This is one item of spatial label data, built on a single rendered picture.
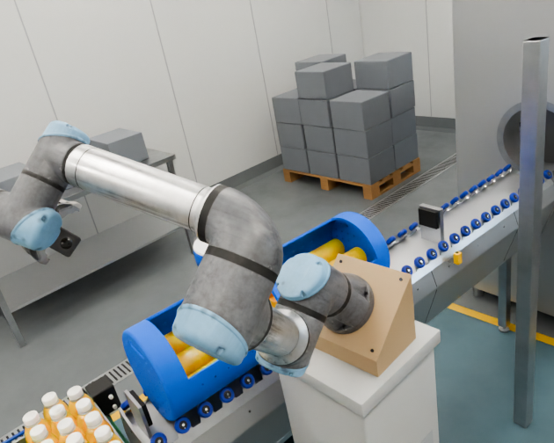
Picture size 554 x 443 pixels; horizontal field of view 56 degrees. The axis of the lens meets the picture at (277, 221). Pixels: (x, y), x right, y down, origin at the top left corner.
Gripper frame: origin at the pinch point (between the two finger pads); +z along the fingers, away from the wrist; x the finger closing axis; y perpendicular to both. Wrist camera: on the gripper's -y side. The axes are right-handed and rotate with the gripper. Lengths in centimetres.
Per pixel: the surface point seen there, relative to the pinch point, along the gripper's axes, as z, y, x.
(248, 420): 50, -53, 25
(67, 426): 23, -15, 44
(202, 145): 392, 136, -113
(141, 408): 32, -27, 33
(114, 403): 51, -15, 41
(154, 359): 22.8, -26.3, 18.5
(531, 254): 93, -117, -71
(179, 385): 26.2, -34.7, 21.4
